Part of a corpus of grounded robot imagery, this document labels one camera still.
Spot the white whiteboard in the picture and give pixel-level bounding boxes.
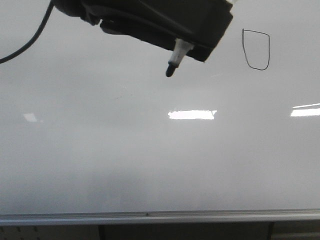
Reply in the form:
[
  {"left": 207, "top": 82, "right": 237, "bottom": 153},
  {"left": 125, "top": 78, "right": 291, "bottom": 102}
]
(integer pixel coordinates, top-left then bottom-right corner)
[{"left": 0, "top": 0, "right": 320, "bottom": 215}]

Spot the grey panel lower right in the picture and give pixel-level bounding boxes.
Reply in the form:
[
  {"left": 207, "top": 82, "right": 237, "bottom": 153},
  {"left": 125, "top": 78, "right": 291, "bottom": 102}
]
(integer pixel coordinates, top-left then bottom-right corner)
[{"left": 270, "top": 220, "right": 320, "bottom": 240}]

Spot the white black-tipped marker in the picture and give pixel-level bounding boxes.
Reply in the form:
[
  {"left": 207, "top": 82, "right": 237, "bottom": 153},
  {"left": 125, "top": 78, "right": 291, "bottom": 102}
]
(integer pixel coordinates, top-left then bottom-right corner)
[{"left": 165, "top": 38, "right": 195, "bottom": 78}]

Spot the black cable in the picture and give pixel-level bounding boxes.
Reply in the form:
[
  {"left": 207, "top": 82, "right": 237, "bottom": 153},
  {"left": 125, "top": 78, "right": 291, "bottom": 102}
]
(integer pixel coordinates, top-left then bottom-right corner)
[{"left": 0, "top": 0, "right": 55, "bottom": 65}]

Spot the grey pegboard panel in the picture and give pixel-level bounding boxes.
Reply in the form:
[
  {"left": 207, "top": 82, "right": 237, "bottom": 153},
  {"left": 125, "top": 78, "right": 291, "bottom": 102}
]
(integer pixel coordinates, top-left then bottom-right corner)
[{"left": 0, "top": 225, "right": 100, "bottom": 240}]

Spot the aluminium whiteboard bottom frame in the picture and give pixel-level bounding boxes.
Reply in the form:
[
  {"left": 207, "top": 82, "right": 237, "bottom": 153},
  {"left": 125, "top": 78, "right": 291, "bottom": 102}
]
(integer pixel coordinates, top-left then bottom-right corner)
[{"left": 0, "top": 208, "right": 320, "bottom": 227}]

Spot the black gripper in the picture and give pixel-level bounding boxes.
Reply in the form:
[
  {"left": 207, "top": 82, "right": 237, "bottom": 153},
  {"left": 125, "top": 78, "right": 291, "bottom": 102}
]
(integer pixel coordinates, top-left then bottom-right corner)
[{"left": 52, "top": 0, "right": 233, "bottom": 62}]

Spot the dark panel below whiteboard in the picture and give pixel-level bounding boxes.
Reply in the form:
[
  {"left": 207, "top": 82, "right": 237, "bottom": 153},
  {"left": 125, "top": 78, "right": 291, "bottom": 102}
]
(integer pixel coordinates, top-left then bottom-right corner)
[{"left": 98, "top": 222, "right": 275, "bottom": 240}]

